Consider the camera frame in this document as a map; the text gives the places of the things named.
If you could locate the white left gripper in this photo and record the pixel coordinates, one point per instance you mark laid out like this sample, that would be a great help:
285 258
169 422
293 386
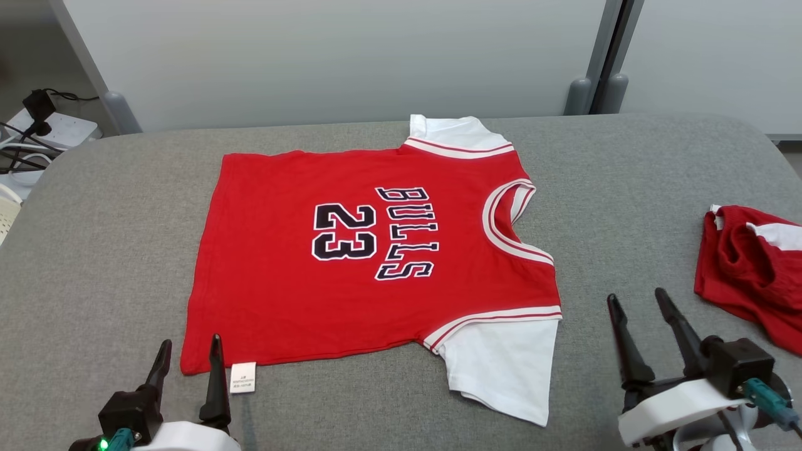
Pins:
188 438

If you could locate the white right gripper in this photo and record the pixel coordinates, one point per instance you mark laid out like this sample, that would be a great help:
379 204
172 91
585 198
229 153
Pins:
677 410

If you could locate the red shorts white stripe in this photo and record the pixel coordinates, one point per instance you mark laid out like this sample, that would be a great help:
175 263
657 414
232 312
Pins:
752 269

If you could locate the red Bulls jersey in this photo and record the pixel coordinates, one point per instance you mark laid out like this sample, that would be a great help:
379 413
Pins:
282 282

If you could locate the grey fabric sofa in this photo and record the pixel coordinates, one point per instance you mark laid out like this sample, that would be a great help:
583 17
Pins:
94 282

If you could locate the cream perforated laundry basket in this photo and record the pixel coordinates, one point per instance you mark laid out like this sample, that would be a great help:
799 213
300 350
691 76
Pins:
7 213

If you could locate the grey partition foot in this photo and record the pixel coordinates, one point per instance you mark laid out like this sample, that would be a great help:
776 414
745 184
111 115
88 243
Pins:
578 97
121 113
615 94

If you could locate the white power strip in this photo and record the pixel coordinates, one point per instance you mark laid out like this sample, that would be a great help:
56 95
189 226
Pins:
62 128

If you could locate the black power adapter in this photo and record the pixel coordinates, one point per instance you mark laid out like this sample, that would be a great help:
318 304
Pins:
39 106

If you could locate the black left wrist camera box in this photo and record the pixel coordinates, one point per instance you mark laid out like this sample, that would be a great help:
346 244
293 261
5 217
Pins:
128 413

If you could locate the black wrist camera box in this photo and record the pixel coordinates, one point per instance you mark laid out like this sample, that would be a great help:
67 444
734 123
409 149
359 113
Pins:
128 413
739 366

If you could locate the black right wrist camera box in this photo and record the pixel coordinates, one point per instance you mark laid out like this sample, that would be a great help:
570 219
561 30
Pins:
739 366

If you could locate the teal left camera connector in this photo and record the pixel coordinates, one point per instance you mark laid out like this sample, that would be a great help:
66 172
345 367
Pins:
122 440

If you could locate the teal camera connector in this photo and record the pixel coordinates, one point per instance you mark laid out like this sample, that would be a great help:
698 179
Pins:
770 404
122 440

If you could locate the teal right camera connector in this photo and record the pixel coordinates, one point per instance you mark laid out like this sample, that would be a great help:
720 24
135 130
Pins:
770 404

